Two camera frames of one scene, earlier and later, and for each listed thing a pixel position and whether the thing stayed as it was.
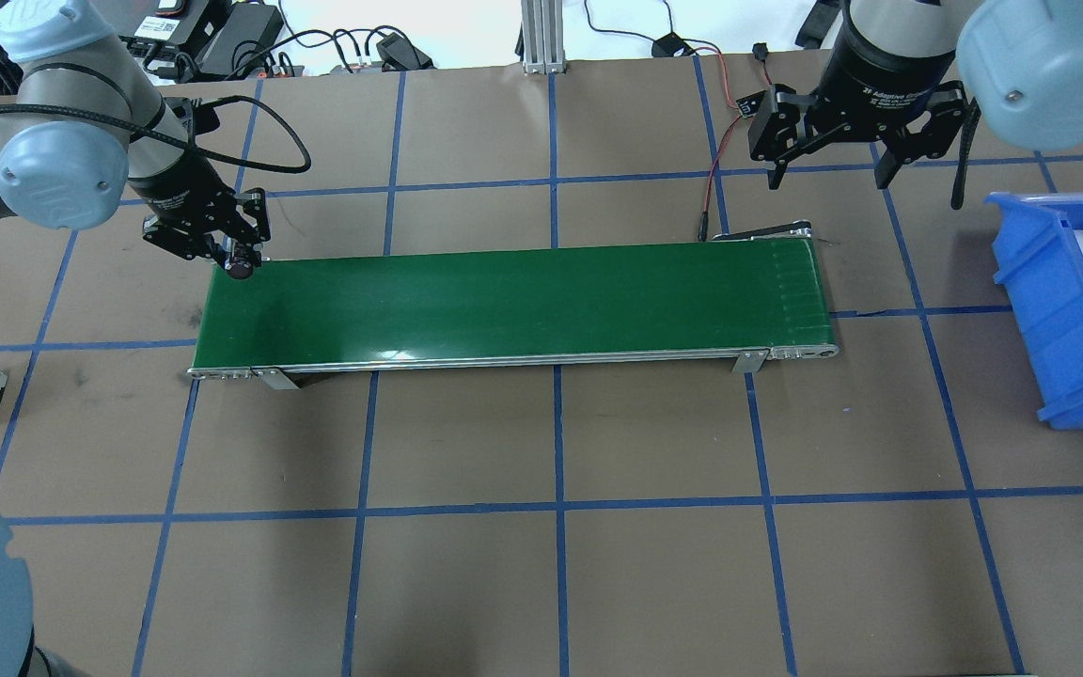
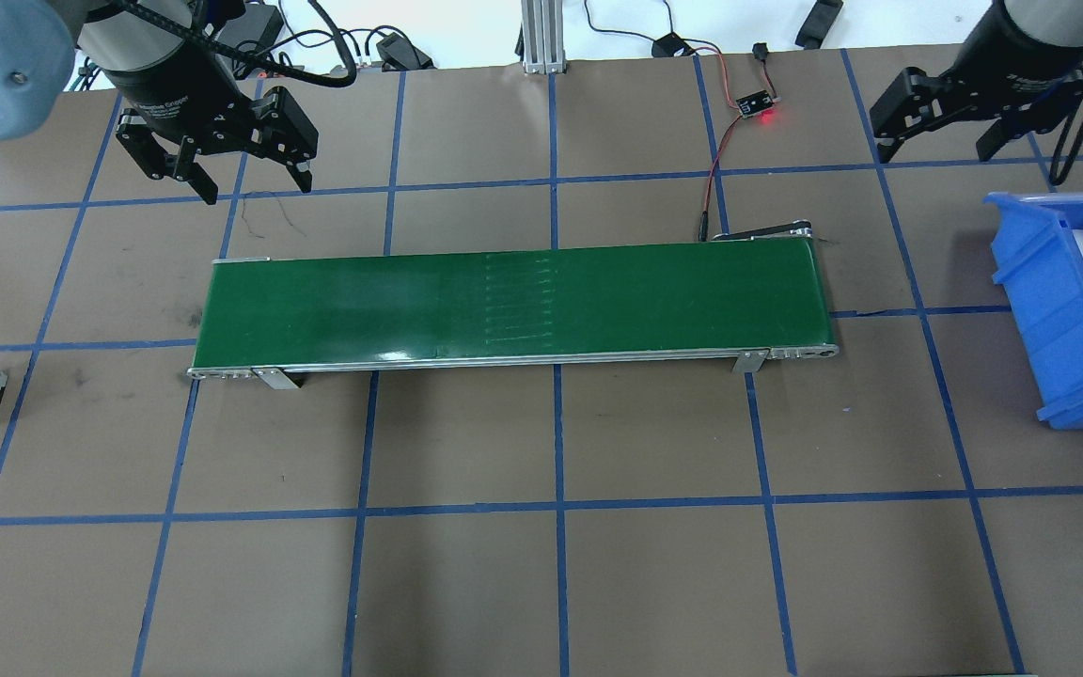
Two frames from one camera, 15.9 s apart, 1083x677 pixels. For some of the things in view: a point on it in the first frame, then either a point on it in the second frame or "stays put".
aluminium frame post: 541,24 stays put
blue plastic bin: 1073,262 stays put
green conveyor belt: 751,295 stays put
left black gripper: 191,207 → 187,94
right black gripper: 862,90 → 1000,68
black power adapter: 668,45 stays put
